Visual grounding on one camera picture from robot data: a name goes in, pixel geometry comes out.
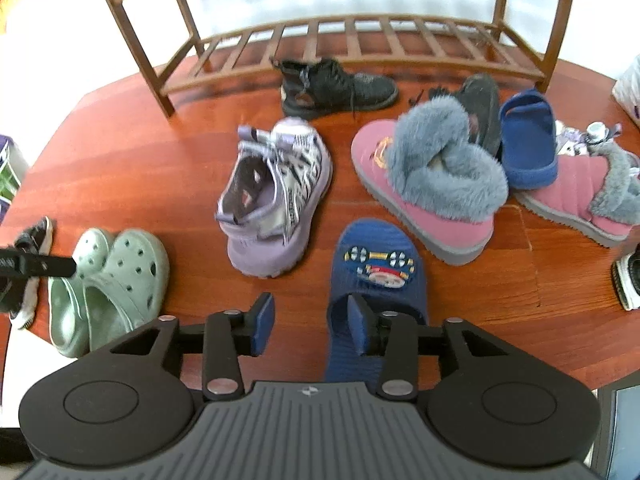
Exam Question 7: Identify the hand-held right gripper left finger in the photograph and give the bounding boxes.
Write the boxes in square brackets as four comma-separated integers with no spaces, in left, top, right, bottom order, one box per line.
[107,292,276,402]

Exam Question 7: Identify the purple striped sneaker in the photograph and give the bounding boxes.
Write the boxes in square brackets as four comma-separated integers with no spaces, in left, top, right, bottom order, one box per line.
[552,121,623,161]
[215,116,333,279]

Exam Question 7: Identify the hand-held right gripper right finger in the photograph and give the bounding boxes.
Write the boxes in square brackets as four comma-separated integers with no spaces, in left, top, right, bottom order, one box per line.
[346,294,516,401]

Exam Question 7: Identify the green clog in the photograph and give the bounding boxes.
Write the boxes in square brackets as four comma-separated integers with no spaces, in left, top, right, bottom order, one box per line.
[48,228,113,359]
[82,228,171,353]

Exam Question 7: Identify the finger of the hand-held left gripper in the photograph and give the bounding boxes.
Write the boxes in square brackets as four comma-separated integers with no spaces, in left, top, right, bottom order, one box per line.
[0,247,77,282]

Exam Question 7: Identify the dark framed grey panel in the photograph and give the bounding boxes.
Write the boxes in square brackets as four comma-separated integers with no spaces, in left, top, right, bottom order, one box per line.
[592,374,640,480]

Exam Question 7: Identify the blue slipper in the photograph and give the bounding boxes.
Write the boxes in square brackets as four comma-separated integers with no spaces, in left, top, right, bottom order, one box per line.
[499,89,559,191]
[324,217,431,383]

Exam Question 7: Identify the pink boot with grey fur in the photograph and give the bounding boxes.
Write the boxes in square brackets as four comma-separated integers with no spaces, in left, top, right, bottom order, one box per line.
[515,142,640,248]
[350,97,510,267]

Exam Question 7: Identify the black sandal with white sole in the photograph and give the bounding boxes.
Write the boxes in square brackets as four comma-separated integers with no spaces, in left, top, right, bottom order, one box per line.
[611,244,640,312]
[0,216,55,331]

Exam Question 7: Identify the brown wooden shoe rack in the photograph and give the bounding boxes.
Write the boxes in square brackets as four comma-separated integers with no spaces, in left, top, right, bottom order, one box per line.
[89,0,581,117]

